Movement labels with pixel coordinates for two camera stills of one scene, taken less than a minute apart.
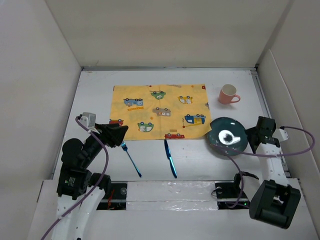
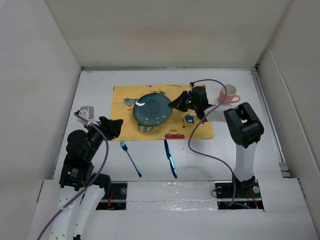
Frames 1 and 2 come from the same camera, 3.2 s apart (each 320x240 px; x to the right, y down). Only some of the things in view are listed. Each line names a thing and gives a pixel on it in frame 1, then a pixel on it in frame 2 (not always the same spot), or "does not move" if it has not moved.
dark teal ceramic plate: (228, 133) to (152, 109)
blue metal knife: (170, 159) does not move
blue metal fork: (124, 146) does not move
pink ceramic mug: (227, 93) does not move
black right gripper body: (250, 132) to (186, 101)
